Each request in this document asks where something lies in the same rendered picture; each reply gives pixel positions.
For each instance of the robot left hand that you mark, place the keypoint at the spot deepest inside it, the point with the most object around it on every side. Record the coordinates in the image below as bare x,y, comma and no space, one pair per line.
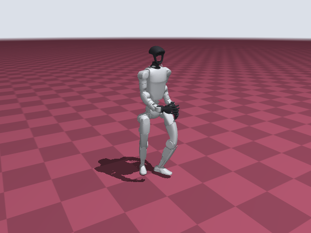
175,116

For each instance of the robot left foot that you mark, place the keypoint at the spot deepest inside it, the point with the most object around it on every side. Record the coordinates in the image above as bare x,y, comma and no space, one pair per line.
162,170

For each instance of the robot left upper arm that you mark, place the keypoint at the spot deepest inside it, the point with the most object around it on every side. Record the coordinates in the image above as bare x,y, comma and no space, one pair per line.
168,74

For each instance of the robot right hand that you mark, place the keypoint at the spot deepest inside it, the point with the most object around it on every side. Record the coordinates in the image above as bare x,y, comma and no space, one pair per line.
168,109

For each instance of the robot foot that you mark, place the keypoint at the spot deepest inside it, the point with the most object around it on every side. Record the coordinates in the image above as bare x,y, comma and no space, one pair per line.
162,170
142,170

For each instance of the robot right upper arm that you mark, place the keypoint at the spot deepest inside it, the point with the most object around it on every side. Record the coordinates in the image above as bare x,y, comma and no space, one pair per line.
142,77

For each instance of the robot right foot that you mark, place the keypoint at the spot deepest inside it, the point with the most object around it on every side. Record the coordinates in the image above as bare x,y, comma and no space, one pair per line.
142,170

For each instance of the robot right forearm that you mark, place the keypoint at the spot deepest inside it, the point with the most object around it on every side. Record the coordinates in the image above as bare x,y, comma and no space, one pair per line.
150,103

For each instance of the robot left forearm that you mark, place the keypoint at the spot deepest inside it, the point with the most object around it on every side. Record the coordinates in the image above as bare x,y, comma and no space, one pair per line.
166,98

